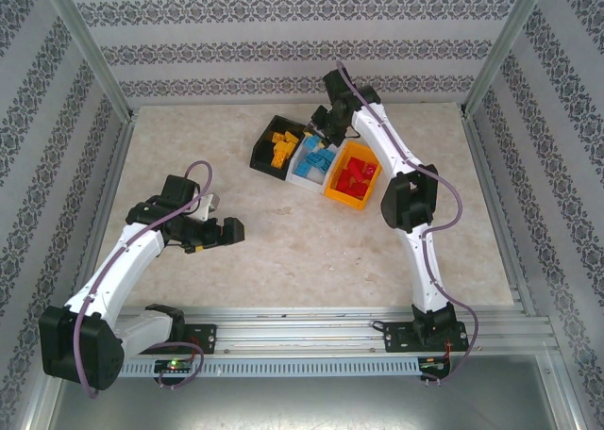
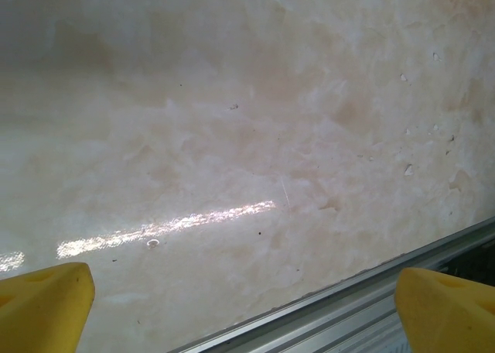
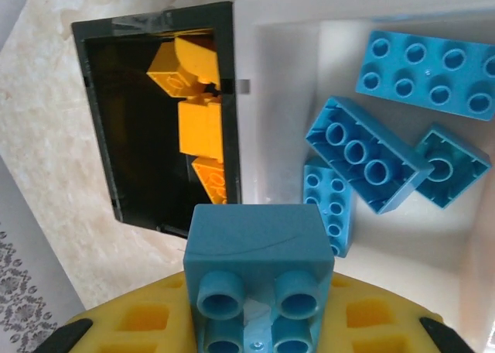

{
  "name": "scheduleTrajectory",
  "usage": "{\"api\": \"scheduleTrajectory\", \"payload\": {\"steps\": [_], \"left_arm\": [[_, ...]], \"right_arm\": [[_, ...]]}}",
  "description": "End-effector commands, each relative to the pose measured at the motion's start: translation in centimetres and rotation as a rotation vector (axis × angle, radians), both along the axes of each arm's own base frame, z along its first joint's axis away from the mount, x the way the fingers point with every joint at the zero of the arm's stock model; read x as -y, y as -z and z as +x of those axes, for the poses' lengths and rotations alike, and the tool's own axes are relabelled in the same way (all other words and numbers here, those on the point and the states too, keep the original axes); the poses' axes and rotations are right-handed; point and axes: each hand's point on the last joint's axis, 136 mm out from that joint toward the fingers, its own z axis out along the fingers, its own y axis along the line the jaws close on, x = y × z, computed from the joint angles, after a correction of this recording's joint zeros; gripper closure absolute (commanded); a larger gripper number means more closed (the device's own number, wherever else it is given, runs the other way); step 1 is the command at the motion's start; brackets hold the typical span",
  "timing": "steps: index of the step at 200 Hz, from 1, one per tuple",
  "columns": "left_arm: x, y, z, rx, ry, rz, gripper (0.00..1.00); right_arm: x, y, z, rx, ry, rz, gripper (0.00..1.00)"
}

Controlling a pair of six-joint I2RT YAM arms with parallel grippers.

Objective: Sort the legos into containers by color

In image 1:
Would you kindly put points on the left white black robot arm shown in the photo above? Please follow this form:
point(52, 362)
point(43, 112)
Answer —
point(127, 269)

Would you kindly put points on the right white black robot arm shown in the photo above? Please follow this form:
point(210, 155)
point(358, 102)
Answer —
point(377, 142)

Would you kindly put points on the white plastic bin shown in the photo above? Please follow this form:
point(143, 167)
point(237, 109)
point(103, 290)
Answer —
point(309, 185)

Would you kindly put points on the black plastic bin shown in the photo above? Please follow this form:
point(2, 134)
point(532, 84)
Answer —
point(259, 159)

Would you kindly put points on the yellow plastic bin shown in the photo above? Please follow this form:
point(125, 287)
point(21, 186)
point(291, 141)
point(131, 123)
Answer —
point(347, 200)

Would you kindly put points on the left small circuit board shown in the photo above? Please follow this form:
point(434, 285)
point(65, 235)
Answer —
point(174, 365)

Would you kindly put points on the small circuit board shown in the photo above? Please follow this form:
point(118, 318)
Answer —
point(431, 363)
point(174, 365)

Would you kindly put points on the grey metal base panel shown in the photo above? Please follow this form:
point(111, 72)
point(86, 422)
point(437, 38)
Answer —
point(302, 401)

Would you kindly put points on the right small circuit board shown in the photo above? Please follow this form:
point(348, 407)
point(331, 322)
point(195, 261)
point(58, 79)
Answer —
point(431, 363)

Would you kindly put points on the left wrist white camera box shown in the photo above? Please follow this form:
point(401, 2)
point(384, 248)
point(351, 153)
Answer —
point(207, 210)

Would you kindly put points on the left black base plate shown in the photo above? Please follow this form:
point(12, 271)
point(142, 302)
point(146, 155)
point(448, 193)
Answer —
point(205, 338)

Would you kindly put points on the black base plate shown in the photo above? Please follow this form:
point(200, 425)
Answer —
point(205, 338)
point(398, 338)

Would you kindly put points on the left aluminium side rail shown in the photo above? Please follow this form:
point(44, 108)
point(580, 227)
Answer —
point(118, 166)

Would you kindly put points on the aluminium side rail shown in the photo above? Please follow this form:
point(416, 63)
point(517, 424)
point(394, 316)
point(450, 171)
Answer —
point(118, 166)
point(481, 166)

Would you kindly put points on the aluminium mounting rail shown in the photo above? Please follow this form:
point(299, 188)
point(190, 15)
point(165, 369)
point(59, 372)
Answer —
point(302, 335)

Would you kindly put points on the right aluminium side rail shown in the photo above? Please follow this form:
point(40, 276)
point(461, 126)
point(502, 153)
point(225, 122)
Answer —
point(481, 166)

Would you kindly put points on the right aluminium frame post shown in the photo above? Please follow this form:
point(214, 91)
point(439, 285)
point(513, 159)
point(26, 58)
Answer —
point(507, 43)

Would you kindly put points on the aluminium frame post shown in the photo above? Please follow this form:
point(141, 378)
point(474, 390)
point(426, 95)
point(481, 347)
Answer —
point(85, 43)
point(507, 43)

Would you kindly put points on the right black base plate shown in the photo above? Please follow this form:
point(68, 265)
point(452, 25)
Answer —
point(398, 338)

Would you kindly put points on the left aluminium frame post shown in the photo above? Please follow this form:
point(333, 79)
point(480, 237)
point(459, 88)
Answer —
point(85, 43)

